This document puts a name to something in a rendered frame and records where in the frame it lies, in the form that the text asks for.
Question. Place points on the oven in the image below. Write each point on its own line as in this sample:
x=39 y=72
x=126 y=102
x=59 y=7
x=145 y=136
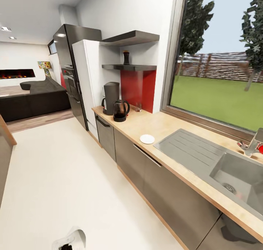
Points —
x=71 y=77

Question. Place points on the saucer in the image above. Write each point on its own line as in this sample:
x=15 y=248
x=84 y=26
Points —
x=147 y=139

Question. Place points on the sofa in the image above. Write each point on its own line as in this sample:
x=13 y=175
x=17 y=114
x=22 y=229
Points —
x=14 y=107
x=49 y=87
x=27 y=85
x=48 y=101

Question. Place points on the paper coffee filter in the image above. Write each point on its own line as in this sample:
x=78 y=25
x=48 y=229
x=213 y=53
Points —
x=79 y=242

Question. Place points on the bottle of coffee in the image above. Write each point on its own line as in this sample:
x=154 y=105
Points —
x=126 y=57

